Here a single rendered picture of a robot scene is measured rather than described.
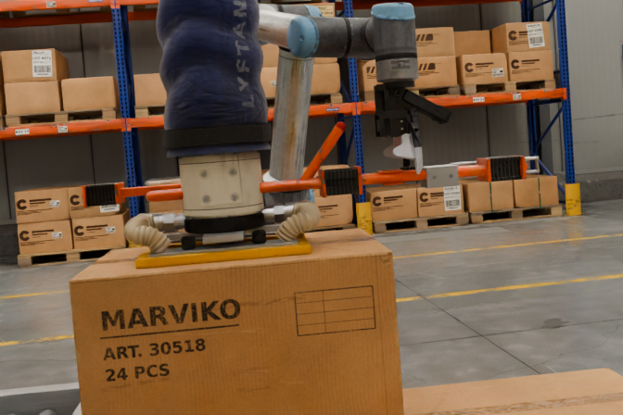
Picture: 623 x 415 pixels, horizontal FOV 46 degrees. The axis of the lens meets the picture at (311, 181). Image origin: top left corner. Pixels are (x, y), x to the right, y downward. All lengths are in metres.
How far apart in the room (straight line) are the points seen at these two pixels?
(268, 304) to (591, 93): 10.33
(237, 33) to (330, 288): 0.53
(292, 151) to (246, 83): 0.87
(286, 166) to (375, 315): 1.03
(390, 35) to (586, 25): 10.08
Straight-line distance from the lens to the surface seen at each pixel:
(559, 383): 1.90
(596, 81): 11.58
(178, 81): 1.49
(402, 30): 1.57
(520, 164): 1.62
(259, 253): 1.42
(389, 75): 1.56
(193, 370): 1.42
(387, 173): 1.55
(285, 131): 2.31
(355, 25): 1.67
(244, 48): 1.49
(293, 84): 2.25
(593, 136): 11.52
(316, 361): 1.42
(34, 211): 8.94
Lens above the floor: 1.16
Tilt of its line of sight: 3 degrees down
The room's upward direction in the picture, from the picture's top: 4 degrees counter-clockwise
